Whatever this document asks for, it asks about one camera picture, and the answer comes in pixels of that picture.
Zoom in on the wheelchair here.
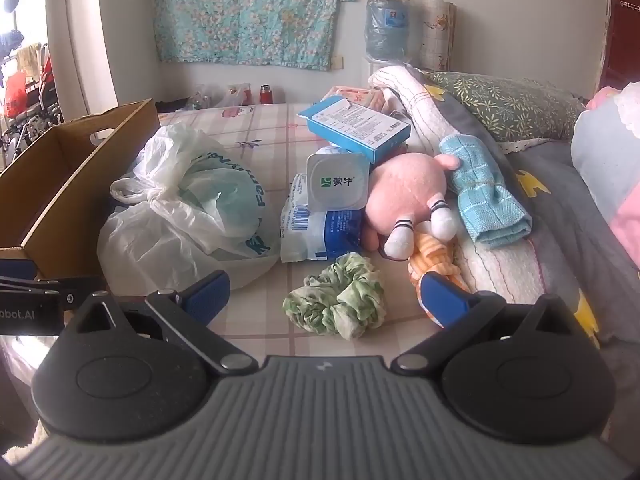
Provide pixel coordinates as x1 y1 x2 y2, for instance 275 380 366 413
0 42 63 171

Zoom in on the teal floral wall cloth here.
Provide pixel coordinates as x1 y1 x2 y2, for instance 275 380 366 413
154 0 357 72

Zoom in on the clear plastic bag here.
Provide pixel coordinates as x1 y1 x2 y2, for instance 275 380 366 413
187 84 223 111

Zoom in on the blue medicine box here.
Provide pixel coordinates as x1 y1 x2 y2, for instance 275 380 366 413
296 96 412 165

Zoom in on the checked pink bed sheet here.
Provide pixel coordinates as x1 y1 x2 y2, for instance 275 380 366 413
97 102 443 358

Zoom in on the orange striped plush toy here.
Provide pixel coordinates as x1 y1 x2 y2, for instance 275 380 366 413
407 225 473 318

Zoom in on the white yogurt cup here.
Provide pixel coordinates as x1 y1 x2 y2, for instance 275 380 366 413
306 151 372 211

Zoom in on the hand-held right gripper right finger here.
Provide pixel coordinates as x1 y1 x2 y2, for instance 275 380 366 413
391 276 576 375

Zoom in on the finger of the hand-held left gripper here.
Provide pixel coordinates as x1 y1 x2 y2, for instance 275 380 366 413
0 259 108 311

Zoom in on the grey quilt yellow pattern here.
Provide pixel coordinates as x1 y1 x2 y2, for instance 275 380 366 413
420 72 640 346

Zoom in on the pink wet wipes pack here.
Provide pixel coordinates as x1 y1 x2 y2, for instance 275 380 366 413
320 85 386 111

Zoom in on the green leaf pattern pillow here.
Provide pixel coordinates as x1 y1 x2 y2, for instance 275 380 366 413
427 71 586 143

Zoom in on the white blue wet wipes pack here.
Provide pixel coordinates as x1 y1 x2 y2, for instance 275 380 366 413
279 172 368 263

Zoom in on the dark red door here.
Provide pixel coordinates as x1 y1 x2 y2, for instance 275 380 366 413
597 0 640 98

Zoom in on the pink white pillow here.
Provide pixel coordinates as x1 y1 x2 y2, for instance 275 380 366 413
571 82 640 281

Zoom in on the brown cardboard box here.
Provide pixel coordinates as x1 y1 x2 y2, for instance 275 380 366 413
0 98 162 281

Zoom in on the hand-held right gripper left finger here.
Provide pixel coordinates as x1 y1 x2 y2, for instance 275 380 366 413
65 270 258 375

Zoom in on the rolled patterned mat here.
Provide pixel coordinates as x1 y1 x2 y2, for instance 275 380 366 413
419 0 457 72

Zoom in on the white plastic bag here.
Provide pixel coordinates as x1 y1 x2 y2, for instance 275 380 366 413
96 124 282 291

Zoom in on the white striped blanket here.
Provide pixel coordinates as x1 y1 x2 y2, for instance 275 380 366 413
369 66 591 311

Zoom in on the green scrunchie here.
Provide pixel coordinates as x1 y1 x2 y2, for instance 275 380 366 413
282 253 388 339

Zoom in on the light blue towel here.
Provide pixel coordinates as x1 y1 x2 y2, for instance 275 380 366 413
439 134 533 250

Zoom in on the blue water jug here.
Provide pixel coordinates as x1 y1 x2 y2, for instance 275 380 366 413
365 0 413 61

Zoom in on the red plastic bag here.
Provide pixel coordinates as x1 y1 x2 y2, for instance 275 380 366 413
4 71 27 117

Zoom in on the pink plush toy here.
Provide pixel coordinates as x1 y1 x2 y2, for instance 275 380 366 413
361 152 462 261

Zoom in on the white red package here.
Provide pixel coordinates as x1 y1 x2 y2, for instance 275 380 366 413
215 85 256 108

